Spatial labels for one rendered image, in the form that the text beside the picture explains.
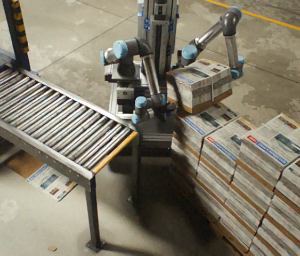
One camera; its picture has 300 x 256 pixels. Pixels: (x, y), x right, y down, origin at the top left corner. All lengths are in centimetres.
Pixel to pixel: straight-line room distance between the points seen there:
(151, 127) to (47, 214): 118
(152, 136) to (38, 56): 213
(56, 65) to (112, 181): 192
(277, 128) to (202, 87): 57
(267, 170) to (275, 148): 14
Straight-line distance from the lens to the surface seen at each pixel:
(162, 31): 288
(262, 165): 220
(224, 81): 263
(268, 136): 223
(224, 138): 247
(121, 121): 256
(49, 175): 332
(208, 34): 292
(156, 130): 335
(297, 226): 229
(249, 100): 425
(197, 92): 248
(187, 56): 288
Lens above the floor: 251
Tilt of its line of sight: 42 degrees down
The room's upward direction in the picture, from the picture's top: 4 degrees clockwise
